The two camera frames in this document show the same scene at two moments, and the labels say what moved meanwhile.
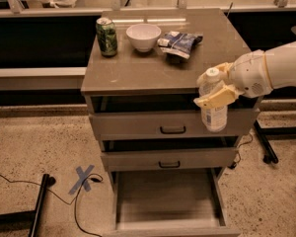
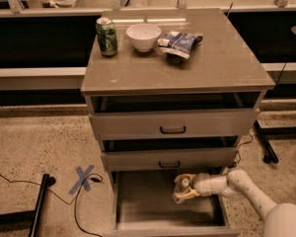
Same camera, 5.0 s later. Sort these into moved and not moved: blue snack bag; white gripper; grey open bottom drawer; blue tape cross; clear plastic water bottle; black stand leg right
Moved: clear plastic water bottle; white gripper
Not moved: blue tape cross; blue snack bag; grey open bottom drawer; black stand leg right
